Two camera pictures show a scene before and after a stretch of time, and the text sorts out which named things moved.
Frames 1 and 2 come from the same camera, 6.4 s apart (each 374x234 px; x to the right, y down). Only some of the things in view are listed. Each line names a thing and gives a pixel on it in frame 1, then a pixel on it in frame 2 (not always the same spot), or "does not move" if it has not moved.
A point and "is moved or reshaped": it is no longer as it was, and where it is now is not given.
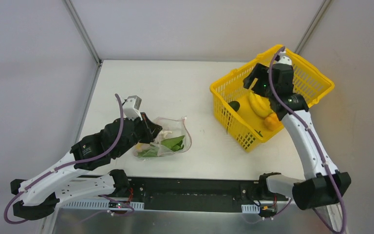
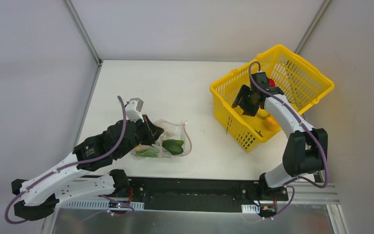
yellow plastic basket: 242,122 does not move
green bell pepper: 234,105 is moved or reshaped
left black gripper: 146,126 does not move
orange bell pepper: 272,122 does not move
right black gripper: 255,79 → 252,98
